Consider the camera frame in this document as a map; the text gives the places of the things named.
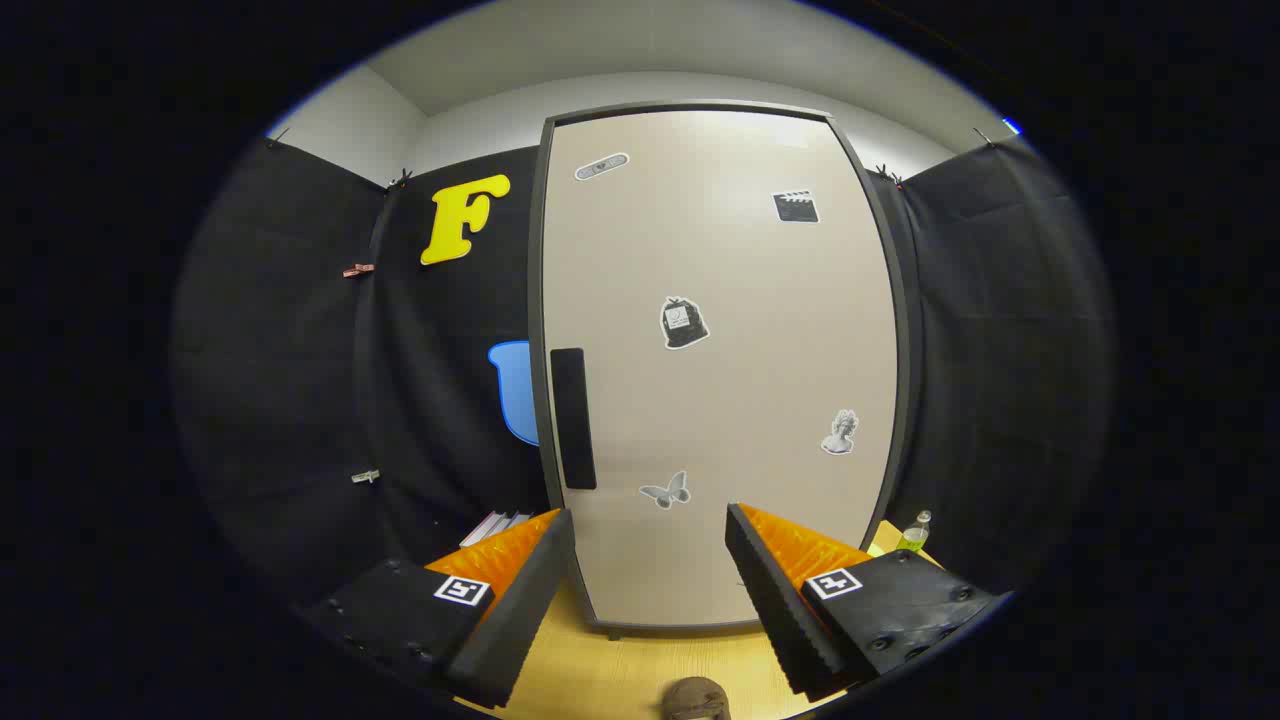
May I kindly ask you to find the black backdrop cloth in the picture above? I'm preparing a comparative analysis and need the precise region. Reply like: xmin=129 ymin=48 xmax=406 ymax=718
xmin=170 ymin=135 xmax=1117 ymax=613

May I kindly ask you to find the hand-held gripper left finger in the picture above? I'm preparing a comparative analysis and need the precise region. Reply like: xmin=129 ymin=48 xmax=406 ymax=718
xmin=300 ymin=507 xmax=579 ymax=709

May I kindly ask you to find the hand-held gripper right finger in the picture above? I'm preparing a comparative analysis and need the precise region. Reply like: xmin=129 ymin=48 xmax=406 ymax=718
xmin=725 ymin=502 xmax=1002 ymax=701

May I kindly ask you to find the black door handle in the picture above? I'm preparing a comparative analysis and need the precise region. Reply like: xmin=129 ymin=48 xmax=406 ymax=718
xmin=550 ymin=347 xmax=599 ymax=491

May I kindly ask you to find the brown fuzzy shoe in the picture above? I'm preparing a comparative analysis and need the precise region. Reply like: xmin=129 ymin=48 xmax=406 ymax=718
xmin=662 ymin=676 xmax=732 ymax=720

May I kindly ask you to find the dark grey shoe cabinet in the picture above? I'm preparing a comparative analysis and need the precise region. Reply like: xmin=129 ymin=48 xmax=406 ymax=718
xmin=527 ymin=100 xmax=913 ymax=642

